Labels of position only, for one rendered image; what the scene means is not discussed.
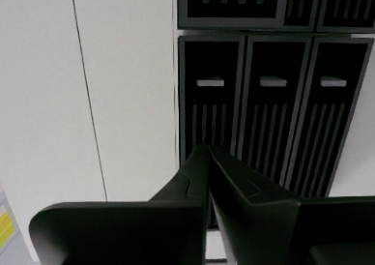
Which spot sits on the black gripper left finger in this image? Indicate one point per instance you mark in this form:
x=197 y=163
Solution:
x=171 y=229

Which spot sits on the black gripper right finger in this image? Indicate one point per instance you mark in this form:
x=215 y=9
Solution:
x=260 y=223

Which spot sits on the white rack cabinet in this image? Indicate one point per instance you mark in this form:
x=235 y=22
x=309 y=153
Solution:
x=87 y=104

